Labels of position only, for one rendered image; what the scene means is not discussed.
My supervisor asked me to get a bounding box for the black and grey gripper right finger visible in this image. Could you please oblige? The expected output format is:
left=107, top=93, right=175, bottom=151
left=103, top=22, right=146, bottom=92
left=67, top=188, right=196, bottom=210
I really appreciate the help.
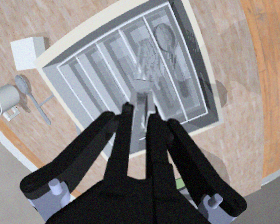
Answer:
left=144, top=91, right=247, bottom=224

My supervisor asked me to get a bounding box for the white mug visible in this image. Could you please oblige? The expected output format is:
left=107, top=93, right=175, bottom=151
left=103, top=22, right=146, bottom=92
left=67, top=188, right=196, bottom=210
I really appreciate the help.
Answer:
left=0, top=84, right=20, bottom=121

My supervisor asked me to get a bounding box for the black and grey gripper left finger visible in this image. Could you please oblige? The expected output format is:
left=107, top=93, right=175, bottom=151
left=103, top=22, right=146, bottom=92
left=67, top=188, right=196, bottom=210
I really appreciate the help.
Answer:
left=20, top=88, right=137, bottom=224

